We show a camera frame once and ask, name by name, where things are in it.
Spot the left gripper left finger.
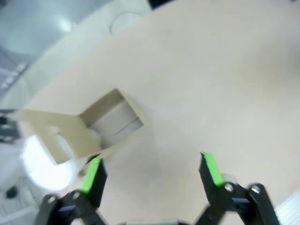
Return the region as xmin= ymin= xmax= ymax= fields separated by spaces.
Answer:
xmin=35 ymin=157 xmax=111 ymax=225

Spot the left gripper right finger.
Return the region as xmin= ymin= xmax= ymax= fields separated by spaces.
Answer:
xmin=194 ymin=151 xmax=281 ymax=225

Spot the brown cardboard drink carrier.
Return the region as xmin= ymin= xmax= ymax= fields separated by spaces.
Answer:
xmin=14 ymin=88 xmax=153 ymax=177

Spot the white round plate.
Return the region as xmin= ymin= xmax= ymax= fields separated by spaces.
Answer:
xmin=20 ymin=127 xmax=101 ymax=191

